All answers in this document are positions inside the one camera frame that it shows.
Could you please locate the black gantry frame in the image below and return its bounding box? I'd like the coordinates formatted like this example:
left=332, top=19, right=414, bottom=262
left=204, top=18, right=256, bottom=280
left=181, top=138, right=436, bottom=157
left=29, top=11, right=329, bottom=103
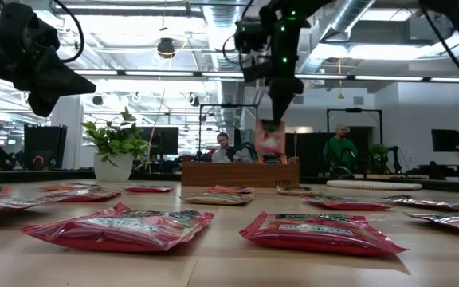
left=198, top=103, right=259, bottom=159
left=326, top=108, right=383, bottom=176

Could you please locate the round wooden coaster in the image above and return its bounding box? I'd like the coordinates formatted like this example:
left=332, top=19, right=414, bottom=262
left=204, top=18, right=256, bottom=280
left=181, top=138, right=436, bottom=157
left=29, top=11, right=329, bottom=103
left=326, top=179, right=423, bottom=191

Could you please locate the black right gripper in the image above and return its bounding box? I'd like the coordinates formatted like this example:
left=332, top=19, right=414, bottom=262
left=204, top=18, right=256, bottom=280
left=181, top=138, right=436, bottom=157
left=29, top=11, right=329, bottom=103
left=241, top=22, right=308, bottom=123

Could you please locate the red tea packet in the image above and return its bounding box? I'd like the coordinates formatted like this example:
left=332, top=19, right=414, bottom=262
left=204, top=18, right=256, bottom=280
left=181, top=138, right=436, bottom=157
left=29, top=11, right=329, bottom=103
left=300, top=194, right=394, bottom=212
left=40, top=188, right=122, bottom=203
left=124, top=184, right=175, bottom=195
left=238, top=211, right=410, bottom=256
left=20, top=202, right=215, bottom=254

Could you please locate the black computer monitor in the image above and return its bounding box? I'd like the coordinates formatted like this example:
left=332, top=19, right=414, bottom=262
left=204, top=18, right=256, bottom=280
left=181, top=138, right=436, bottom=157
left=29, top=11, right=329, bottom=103
left=138, top=126, right=180, bottom=156

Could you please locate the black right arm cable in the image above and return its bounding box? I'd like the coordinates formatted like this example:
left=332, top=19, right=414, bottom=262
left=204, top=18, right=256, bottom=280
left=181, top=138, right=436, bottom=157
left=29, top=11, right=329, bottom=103
left=420, top=0, right=459, bottom=101

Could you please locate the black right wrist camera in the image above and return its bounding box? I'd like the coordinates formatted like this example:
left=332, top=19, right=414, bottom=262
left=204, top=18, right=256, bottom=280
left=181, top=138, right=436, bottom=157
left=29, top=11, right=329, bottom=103
left=235, top=19, right=273, bottom=61

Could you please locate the large black monitor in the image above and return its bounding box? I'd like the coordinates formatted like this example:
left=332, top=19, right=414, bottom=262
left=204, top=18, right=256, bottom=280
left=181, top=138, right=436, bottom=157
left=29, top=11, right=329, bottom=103
left=23, top=124, right=69, bottom=171

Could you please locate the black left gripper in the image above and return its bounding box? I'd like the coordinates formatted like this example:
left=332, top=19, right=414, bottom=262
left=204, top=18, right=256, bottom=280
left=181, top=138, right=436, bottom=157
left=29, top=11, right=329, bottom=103
left=0, top=2, right=97, bottom=118

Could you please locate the black ceiling spotlight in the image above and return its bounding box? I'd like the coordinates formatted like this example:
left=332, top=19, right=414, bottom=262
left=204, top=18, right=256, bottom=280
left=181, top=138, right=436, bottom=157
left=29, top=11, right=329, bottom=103
left=156, top=37, right=176, bottom=59

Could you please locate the small black monitor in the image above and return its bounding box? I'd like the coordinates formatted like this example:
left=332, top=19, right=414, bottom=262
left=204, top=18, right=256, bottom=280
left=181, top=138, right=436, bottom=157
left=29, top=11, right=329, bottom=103
left=431, top=128, right=459, bottom=153

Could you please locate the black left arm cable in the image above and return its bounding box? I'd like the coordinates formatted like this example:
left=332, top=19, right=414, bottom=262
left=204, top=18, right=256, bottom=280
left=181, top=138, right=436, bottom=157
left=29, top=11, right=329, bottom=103
left=52, top=0, right=85, bottom=64

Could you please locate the wooden compartment box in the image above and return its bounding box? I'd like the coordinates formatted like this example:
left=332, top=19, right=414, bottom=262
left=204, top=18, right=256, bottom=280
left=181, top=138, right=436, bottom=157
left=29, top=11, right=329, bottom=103
left=181, top=155, right=301, bottom=189

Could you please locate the green plant in white pot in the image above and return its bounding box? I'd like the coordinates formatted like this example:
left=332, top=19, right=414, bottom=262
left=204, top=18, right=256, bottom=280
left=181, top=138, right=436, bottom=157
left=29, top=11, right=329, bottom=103
left=80, top=106, right=150, bottom=183

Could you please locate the long ceiling light strip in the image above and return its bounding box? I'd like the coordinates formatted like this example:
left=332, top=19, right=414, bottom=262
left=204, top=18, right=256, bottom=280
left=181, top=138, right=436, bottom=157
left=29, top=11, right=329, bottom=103
left=73, top=69, right=459, bottom=84

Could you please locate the small green plant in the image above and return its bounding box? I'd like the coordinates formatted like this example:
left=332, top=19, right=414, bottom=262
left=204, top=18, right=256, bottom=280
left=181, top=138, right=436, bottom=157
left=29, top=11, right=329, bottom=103
left=368, top=142, right=392, bottom=173

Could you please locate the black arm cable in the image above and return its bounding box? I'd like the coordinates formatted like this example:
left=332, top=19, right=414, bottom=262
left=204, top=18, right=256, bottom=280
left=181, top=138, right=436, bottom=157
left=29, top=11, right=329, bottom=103
left=52, top=0, right=85, bottom=64
left=420, top=0, right=459, bottom=101

